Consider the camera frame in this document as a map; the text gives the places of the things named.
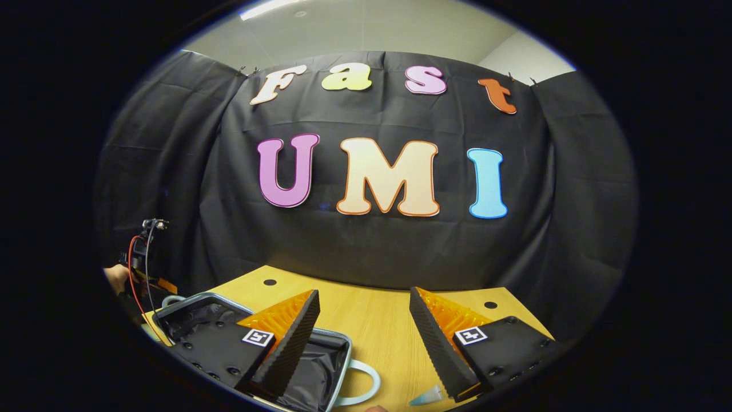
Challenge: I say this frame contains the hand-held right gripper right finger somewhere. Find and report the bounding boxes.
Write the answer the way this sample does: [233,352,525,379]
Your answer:
[408,286,565,403]

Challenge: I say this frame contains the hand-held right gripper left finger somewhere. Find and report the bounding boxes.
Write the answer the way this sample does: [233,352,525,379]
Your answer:
[169,289,321,400]

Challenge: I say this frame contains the light blue suitcase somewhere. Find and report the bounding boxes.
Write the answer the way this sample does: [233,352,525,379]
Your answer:
[152,292,382,412]

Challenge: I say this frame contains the pale blue pointed item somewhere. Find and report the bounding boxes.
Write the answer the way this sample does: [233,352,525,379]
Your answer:
[409,385,445,407]

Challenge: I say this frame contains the black backdrop cloth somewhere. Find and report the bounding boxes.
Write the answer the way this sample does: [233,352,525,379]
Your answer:
[94,50,638,344]

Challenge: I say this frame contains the black cable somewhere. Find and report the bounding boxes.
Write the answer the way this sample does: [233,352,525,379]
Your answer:
[143,224,158,298]

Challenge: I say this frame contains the red cable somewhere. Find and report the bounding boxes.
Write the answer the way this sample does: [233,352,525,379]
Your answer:
[127,235,169,344]

